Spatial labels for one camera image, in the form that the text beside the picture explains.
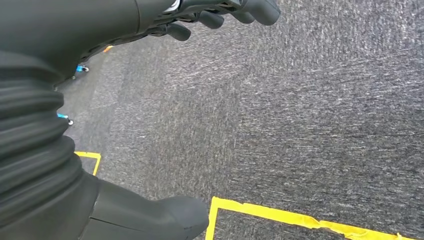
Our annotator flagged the yellow floor tape square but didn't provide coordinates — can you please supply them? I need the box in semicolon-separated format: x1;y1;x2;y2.
74;151;102;176
205;197;418;240

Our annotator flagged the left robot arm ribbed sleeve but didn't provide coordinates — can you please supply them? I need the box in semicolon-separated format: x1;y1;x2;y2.
0;49;84;228

